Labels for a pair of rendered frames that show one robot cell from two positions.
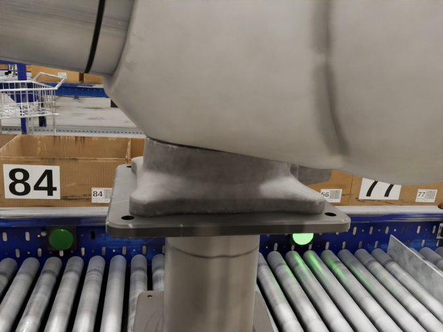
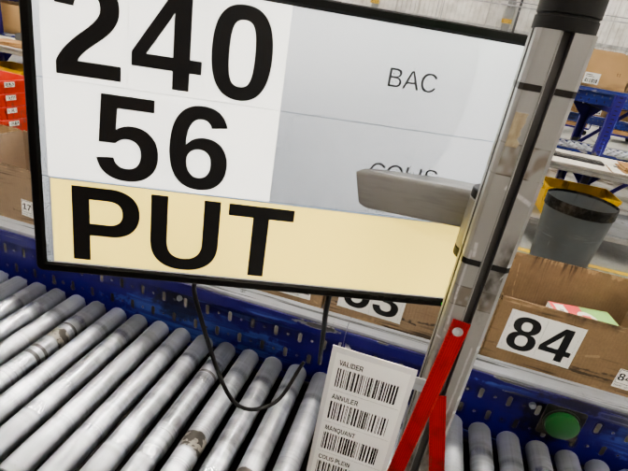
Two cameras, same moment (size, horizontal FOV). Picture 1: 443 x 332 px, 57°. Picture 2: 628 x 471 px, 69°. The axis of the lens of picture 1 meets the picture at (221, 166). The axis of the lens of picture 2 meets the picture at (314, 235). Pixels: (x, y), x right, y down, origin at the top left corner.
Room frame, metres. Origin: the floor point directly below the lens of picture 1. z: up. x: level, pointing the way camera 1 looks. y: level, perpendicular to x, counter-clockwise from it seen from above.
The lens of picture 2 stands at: (0.15, 0.72, 1.53)
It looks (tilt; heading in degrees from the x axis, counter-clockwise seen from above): 24 degrees down; 23
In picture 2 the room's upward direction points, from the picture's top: 10 degrees clockwise
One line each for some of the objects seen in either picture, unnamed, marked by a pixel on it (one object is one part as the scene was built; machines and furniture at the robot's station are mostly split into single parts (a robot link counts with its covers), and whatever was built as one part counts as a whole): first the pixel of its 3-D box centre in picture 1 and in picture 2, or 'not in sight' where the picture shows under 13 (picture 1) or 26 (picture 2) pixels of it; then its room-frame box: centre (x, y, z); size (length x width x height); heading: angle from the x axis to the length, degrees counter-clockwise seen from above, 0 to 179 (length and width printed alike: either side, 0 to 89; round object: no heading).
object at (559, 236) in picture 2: not in sight; (566, 237); (4.07, 0.27, 0.32); 0.50 x 0.50 x 0.64
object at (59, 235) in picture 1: (60, 239); (562, 427); (1.12, 0.47, 0.81); 0.07 x 0.01 x 0.07; 101
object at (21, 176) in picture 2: not in sight; (38, 177); (1.03, 2.05, 0.96); 0.39 x 0.29 x 0.17; 101
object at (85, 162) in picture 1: (70, 169); (565, 317); (1.34, 0.52, 0.96); 0.39 x 0.29 x 0.17; 101
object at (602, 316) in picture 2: not in sight; (580, 329); (1.39, 0.47, 0.92); 0.16 x 0.11 x 0.07; 111
